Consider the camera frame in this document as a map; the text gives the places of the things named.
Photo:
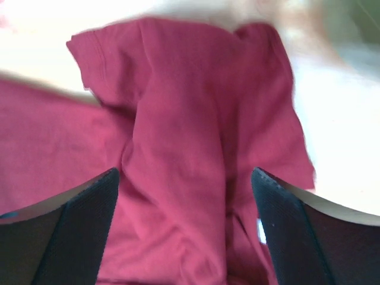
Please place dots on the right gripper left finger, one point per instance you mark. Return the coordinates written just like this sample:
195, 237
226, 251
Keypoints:
60, 240

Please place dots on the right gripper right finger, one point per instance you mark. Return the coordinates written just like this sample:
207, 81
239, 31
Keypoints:
312, 240

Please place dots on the dark red t shirt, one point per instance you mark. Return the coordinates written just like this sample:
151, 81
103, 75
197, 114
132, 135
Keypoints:
186, 112

